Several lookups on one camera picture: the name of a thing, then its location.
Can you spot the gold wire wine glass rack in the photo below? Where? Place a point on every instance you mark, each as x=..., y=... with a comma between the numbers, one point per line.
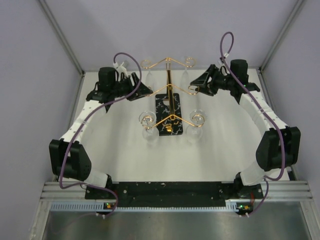
x=168, y=108

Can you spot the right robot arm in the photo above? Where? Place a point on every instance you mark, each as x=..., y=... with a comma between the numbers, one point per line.
x=279, y=145

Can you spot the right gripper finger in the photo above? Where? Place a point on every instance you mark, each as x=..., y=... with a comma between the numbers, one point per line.
x=204, y=78
x=205, y=89

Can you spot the white slotted cable duct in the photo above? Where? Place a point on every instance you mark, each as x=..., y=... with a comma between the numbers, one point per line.
x=107, y=206

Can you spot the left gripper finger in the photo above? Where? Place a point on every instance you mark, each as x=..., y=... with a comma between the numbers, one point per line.
x=136, y=82
x=142, y=91

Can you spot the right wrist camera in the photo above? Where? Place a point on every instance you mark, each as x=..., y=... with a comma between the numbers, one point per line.
x=222, y=60

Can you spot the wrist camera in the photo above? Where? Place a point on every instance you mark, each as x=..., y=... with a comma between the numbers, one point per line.
x=222, y=60
x=121, y=68

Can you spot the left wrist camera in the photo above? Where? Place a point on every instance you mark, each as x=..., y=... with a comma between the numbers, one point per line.
x=121, y=68

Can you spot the black mounting base plate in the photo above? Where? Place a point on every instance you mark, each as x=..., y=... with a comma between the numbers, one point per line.
x=181, y=194

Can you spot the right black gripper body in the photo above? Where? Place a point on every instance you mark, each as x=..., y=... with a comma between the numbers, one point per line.
x=220, y=82

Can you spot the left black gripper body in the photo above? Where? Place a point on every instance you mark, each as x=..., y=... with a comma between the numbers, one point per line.
x=124, y=88

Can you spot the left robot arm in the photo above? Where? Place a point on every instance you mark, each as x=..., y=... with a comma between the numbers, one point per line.
x=68, y=156

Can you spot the clear wine glass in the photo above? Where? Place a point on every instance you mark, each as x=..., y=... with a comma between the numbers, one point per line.
x=194, y=130
x=150, y=132

